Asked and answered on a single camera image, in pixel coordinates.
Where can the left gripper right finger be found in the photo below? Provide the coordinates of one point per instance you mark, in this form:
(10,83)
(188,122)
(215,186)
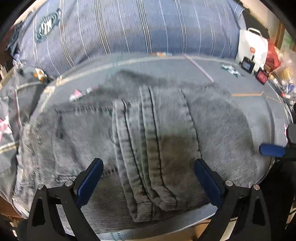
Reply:
(247,205)

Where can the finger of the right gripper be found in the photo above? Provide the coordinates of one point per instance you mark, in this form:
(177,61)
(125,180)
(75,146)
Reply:
(272,150)

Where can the grey denim pants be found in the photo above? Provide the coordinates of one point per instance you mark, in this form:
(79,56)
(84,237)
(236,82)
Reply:
(148,132)

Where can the black box blue label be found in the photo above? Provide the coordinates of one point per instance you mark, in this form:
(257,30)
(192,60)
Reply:
(248,64)

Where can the black box red label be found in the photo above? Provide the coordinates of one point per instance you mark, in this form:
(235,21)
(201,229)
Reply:
(262,76)

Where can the grey star patterned pillow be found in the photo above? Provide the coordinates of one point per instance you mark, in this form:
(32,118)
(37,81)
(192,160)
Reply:
(19,97)

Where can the red plastic bag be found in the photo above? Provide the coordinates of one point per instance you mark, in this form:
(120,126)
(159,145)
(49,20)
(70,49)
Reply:
(274,58)

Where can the blue plaid pillow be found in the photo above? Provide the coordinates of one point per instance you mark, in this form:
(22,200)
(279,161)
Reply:
(58,35)

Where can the white paper shopping bag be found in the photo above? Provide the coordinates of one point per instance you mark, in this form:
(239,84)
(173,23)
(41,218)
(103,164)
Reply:
(252,44)

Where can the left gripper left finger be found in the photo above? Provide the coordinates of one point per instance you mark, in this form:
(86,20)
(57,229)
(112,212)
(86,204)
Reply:
(44,221)

